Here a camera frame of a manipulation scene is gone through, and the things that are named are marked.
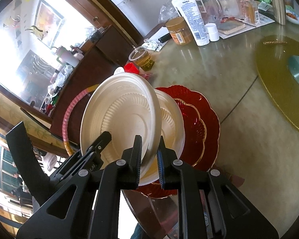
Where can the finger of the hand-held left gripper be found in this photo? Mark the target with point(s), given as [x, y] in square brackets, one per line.
[103, 140]

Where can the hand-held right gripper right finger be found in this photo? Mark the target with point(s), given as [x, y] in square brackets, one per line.
[161, 164]

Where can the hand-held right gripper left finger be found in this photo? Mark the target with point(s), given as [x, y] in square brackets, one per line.
[133, 159]

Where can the cream disposable bowl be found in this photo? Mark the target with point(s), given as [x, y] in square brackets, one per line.
[114, 114]
[169, 119]

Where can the red plate with round sticker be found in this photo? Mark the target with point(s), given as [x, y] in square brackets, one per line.
[191, 129]

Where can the red plate with gold print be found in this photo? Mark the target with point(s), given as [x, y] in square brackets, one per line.
[211, 134]

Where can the pink and yellow hoop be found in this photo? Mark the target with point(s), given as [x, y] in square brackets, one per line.
[66, 119]

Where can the dark wooden sideboard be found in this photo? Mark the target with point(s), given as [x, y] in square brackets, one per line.
[89, 69]

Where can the red-capped bottle lying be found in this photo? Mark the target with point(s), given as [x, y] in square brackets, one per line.
[130, 68]

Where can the white and pink tumbler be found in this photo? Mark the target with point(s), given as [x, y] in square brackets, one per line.
[68, 57]

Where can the clear plastic cup of tea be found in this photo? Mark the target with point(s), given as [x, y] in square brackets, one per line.
[142, 58]

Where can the clear small packet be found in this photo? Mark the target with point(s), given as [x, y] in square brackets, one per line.
[153, 45]

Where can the black lighter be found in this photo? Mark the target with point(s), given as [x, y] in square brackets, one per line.
[164, 37]

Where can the framed painting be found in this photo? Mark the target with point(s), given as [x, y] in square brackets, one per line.
[48, 21]

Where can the amber jar with gold lid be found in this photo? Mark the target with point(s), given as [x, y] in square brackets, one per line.
[180, 31]

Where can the small white jar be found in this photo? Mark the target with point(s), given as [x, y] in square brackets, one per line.
[212, 32]

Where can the white lotion bottle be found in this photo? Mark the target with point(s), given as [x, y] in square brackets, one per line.
[191, 17]

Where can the worn book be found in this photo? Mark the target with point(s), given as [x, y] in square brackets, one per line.
[231, 27]

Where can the clear glass pitcher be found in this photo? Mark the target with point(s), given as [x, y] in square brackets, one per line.
[209, 5]

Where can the gold foil strip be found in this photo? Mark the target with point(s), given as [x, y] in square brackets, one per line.
[275, 42]

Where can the printed paper leaflet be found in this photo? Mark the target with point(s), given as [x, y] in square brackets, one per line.
[263, 21]

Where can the small amber liquor bottle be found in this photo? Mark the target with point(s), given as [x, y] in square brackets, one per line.
[250, 11]

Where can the patterned plate with food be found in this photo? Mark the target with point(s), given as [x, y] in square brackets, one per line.
[294, 16]

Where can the stainless steel thermos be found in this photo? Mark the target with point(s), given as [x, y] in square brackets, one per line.
[277, 2]

